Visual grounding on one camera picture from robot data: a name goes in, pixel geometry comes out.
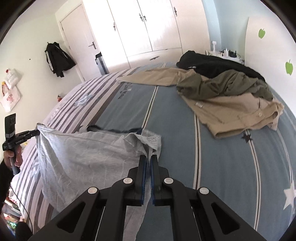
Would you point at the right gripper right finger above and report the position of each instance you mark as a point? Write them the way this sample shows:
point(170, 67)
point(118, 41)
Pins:
point(197, 214)

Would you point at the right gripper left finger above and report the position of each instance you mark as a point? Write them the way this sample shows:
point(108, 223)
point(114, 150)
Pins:
point(98, 214)

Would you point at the grey striped t-shirt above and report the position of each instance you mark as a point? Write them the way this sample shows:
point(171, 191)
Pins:
point(70, 163)

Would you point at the black left sleeve forearm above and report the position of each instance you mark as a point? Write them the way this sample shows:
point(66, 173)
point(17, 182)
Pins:
point(6, 176)

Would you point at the clutter on floor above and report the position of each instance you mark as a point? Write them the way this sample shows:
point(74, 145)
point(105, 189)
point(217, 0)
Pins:
point(11, 212)

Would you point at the beige trousers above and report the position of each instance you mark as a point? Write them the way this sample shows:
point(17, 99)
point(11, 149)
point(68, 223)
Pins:
point(224, 116)

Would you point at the white door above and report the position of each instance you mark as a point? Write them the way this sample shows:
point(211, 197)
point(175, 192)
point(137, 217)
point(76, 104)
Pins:
point(78, 37)

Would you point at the olive green garment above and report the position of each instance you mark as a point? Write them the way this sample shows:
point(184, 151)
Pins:
point(228, 83)

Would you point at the black garment on bed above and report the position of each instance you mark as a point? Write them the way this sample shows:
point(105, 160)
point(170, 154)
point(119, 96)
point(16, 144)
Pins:
point(211, 66)

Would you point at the white wardrobe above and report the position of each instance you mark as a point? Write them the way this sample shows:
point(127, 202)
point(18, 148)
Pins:
point(137, 33)

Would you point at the nightstand with clutter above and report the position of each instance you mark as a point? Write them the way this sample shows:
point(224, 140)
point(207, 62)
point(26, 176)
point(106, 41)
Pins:
point(224, 54)

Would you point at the white tote bag on wall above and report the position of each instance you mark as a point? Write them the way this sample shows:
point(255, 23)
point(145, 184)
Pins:
point(10, 94)

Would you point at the black jacket on wall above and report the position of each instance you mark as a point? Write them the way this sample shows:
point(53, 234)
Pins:
point(58, 60)

